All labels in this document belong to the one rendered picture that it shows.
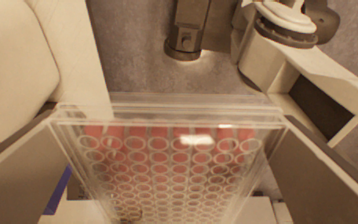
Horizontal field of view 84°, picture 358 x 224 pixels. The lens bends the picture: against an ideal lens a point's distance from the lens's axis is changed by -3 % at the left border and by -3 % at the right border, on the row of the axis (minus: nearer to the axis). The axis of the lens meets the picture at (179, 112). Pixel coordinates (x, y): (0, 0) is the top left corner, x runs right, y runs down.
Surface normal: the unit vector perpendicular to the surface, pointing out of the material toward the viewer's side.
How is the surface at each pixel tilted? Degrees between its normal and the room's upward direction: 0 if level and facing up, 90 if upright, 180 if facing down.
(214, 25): 0
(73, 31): 0
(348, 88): 68
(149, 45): 0
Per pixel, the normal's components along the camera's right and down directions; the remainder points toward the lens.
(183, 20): 0.00, 0.68
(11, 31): 0.99, -0.07
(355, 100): -0.90, 0.18
